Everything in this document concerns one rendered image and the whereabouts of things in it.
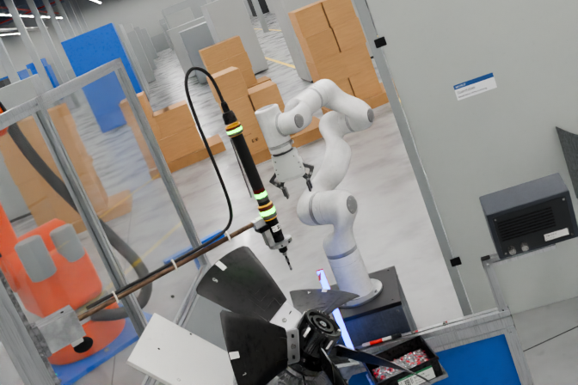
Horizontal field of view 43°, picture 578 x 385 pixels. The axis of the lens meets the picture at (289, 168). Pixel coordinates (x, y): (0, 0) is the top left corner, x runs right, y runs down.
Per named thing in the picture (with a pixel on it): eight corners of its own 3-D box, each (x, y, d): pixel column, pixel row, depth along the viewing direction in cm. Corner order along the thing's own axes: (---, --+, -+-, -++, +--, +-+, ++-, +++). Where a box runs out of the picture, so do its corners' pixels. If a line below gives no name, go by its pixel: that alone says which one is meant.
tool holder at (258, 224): (270, 255, 202) (256, 223, 199) (259, 251, 208) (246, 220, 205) (297, 240, 205) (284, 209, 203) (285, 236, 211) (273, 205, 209)
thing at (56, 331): (48, 359, 176) (33, 329, 174) (43, 351, 183) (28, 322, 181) (88, 337, 180) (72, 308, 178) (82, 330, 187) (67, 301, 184)
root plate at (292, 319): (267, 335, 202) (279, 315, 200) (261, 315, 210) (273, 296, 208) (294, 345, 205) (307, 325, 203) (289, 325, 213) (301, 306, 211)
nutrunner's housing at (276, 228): (281, 255, 205) (219, 104, 194) (275, 253, 208) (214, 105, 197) (292, 249, 206) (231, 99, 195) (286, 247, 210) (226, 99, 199)
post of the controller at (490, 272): (499, 312, 244) (482, 260, 239) (497, 308, 247) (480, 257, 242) (507, 309, 243) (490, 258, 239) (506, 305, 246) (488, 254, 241)
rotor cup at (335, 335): (284, 365, 197) (307, 329, 193) (275, 332, 210) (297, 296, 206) (328, 381, 202) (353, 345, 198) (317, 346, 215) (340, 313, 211)
